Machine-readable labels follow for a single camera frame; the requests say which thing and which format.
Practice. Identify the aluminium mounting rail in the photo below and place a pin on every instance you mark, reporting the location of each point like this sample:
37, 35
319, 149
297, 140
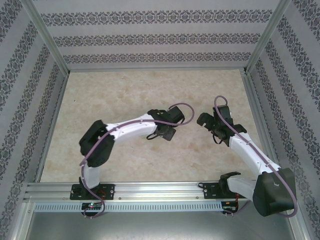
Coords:
160, 190

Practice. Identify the aluminium side rail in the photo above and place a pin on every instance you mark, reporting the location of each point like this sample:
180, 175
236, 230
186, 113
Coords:
51, 127
261, 125

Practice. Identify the left small circuit board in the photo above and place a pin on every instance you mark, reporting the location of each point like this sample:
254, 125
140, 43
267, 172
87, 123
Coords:
92, 206

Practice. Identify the left aluminium frame post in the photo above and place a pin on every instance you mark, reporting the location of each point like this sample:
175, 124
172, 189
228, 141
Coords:
46, 37

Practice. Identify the aluminium frame post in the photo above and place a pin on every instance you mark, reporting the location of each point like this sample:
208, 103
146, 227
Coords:
46, 37
267, 37

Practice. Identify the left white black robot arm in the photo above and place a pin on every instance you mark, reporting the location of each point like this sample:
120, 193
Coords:
130, 130

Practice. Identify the right aluminium side rail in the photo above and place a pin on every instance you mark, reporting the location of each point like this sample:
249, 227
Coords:
261, 125

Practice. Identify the sheet metal panel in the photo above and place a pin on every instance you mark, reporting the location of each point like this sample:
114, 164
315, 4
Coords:
160, 226

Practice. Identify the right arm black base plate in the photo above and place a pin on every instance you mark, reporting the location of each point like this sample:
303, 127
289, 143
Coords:
210, 191

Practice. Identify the small circuit board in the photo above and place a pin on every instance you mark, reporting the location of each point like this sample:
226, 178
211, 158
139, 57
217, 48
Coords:
92, 206
228, 205

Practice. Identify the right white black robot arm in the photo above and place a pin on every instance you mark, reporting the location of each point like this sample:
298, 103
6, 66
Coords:
272, 195

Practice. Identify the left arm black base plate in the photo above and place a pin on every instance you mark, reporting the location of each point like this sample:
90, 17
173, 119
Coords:
108, 191

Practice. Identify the right aluminium frame post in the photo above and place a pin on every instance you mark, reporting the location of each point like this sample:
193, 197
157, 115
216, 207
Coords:
267, 37

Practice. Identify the left aluminium side rail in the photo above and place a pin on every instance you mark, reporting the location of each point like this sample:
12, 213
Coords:
51, 127

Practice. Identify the right small circuit board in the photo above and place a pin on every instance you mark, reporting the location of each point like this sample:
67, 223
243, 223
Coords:
228, 205

